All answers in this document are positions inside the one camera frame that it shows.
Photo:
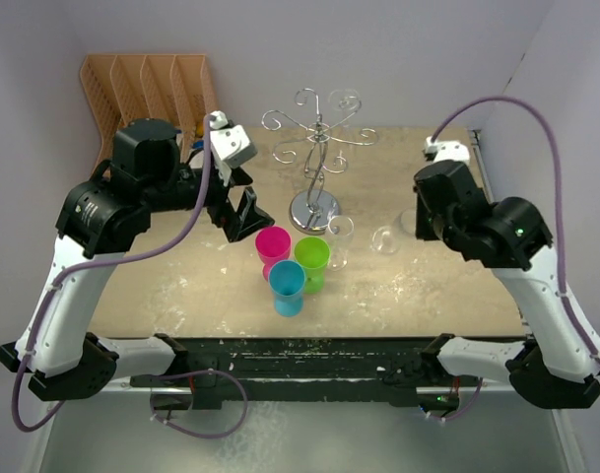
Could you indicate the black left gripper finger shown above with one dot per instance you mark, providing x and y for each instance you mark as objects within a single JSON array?
[
  {"x": 232, "y": 220},
  {"x": 250, "y": 218}
]

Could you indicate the green plastic goblet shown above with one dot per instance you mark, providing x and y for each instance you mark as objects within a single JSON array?
[{"x": 312, "y": 253}]

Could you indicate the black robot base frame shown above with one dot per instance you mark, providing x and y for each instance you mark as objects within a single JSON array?
[{"x": 391, "y": 370}]

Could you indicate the clear wine glass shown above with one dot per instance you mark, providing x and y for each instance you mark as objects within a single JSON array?
[
  {"x": 345, "y": 102},
  {"x": 388, "y": 239}
]

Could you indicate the tall clear flute glass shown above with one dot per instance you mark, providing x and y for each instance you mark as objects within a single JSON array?
[{"x": 339, "y": 235}]

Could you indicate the yellow small bottle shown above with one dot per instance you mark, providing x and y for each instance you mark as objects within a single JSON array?
[{"x": 200, "y": 129}]

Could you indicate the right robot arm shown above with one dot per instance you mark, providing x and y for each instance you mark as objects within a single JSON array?
[{"x": 558, "y": 365}]

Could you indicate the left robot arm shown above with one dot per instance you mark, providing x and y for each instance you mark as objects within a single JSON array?
[{"x": 57, "y": 357}]

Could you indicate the blue plastic goblet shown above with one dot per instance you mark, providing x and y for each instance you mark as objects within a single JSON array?
[{"x": 287, "y": 280}]

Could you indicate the pink plastic goblet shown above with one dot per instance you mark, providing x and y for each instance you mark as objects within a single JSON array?
[{"x": 272, "y": 244}]

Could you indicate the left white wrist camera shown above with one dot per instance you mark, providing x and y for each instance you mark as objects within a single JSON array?
[{"x": 230, "y": 144}]

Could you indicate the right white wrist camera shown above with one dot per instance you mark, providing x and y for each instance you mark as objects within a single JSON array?
[{"x": 451, "y": 150}]

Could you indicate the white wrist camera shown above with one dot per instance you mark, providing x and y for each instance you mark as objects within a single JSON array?
[
  {"x": 451, "y": 150},
  {"x": 230, "y": 144}
]

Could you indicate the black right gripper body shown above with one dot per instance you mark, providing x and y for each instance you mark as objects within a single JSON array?
[{"x": 427, "y": 223}]

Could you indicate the peach plastic file organizer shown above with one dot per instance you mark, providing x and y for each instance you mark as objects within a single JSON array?
[{"x": 120, "y": 88}]

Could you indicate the chrome wine glass rack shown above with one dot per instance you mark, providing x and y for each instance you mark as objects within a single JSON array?
[{"x": 311, "y": 209}]

